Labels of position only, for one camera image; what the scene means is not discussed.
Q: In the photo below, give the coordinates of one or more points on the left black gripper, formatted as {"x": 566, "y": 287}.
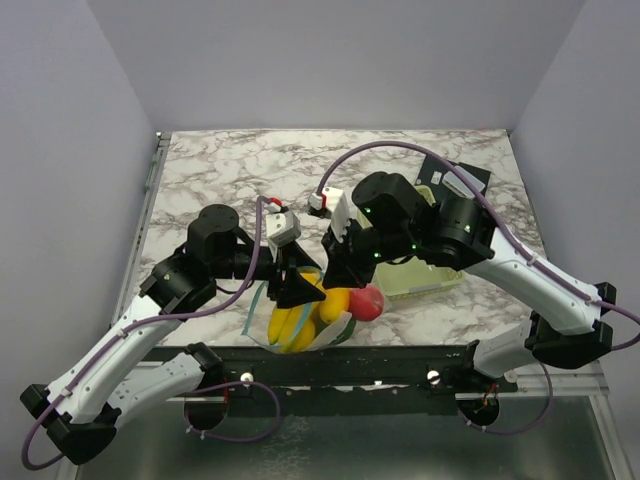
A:
{"x": 292, "y": 290}

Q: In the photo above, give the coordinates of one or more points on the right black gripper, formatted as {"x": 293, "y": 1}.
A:
{"x": 341, "y": 268}

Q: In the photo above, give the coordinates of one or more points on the green perforated plastic basket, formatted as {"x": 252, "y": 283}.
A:
{"x": 414, "y": 278}

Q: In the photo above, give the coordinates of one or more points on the red toy apple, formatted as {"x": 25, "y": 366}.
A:
{"x": 366, "y": 304}

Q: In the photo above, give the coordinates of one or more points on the orange yellow toy mango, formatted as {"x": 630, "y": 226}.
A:
{"x": 334, "y": 305}

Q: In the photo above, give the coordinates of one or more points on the yellow toy banana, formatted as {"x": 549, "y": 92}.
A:
{"x": 292, "y": 330}

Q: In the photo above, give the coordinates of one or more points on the clear zip top bag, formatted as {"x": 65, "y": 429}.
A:
{"x": 316, "y": 325}

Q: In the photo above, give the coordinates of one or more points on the green toy avocado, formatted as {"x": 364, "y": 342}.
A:
{"x": 349, "y": 329}

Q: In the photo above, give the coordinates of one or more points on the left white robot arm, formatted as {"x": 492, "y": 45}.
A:
{"x": 84, "y": 408}

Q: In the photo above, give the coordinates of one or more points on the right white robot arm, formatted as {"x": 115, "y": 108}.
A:
{"x": 564, "y": 330}

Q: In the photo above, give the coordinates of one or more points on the black square mat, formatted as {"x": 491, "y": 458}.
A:
{"x": 432, "y": 171}

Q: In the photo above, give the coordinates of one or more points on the white grey small box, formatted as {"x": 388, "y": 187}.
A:
{"x": 462, "y": 181}

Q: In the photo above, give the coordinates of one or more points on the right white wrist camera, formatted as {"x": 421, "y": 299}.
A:
{"x": 331, "y": 203}

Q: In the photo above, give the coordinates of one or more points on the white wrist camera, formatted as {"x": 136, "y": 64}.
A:
{"x": 282, "y": 228}
{"x": 331, "y": 203}

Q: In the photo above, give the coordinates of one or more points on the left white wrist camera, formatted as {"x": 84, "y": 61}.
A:
{"x": 282, "y": 228}

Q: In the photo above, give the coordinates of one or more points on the black metal base rail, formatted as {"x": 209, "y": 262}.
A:
{"x": 343, "y": 381}

